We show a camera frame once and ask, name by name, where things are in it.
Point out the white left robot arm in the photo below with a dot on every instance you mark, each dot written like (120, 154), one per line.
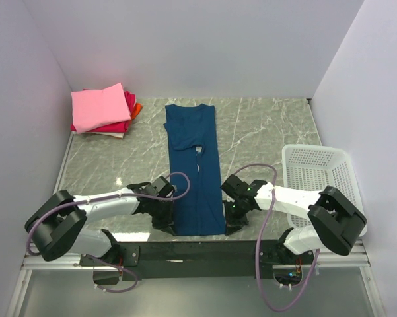
(59, 226)

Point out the white plastic laundry basket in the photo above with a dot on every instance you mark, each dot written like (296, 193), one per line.
(313, 167)

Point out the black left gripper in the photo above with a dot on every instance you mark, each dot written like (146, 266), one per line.
(166, 224)

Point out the folded light pink t-shirt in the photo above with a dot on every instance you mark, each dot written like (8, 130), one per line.
(99, 105)

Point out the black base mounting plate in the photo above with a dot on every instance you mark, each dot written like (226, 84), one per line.
(153, 260)

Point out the folded orange t-shirt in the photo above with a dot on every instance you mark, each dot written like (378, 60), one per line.
(137, 108)

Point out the blue Mickey t-shirt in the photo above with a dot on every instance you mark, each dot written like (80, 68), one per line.
(193, 150)

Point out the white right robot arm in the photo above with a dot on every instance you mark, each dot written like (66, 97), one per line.
(334, 222)

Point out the folded white t-shirt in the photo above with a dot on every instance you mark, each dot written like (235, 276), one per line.
(110, 134)

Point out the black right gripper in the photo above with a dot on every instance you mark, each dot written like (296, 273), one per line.
(232, 223)

